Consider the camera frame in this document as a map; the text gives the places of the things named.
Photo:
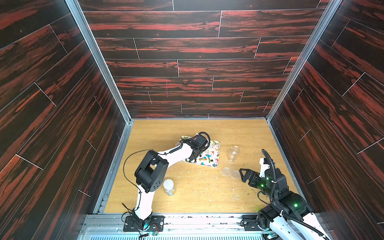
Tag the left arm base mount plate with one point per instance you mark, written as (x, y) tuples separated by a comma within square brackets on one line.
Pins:
[(150, 224)]

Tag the clear plastic jar lid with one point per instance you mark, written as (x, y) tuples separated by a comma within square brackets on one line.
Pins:
[(226, 171)]

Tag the floral pink rectangular tray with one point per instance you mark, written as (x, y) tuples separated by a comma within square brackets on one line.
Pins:
[(209, 158)]

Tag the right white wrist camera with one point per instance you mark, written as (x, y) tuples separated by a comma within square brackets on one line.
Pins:
[(264, 166)]

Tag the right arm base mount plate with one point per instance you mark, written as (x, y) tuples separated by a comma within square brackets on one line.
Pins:
[(254, 223)]

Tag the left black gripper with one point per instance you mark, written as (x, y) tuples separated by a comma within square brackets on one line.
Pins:
[(189, 142)]

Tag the metal front rail frame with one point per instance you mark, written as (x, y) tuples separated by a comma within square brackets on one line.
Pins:
[(190, 226)]

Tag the clear candy jar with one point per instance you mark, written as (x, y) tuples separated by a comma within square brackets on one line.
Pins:
[(233, 153)]

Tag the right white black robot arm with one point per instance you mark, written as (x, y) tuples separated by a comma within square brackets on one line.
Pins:
[(287, 215)]

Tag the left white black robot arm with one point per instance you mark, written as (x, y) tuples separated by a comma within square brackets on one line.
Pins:
[(152, 170)]

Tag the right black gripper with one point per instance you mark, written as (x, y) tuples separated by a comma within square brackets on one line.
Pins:
[(252, 176)]

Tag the left white-lidded candy jar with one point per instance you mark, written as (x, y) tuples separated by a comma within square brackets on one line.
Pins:
[(169, 187)]

